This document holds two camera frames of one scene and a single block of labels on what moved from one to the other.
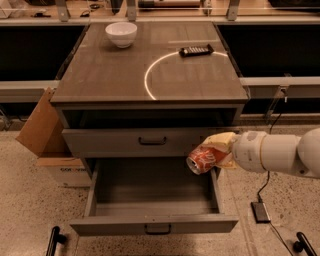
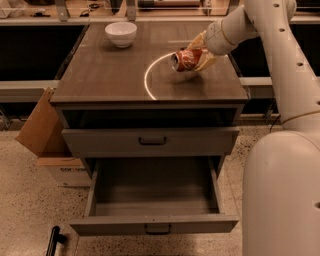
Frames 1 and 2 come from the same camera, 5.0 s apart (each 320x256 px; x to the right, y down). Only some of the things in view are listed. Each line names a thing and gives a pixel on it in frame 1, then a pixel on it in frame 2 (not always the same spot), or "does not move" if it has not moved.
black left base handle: [55, 238] does not move
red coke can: [203, 157] -> [186, 60]
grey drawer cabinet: [135, 99] does not move
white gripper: [247, 150] -> [216, 39]
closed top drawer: [136, 142] does not move
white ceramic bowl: [122, 34] does not move
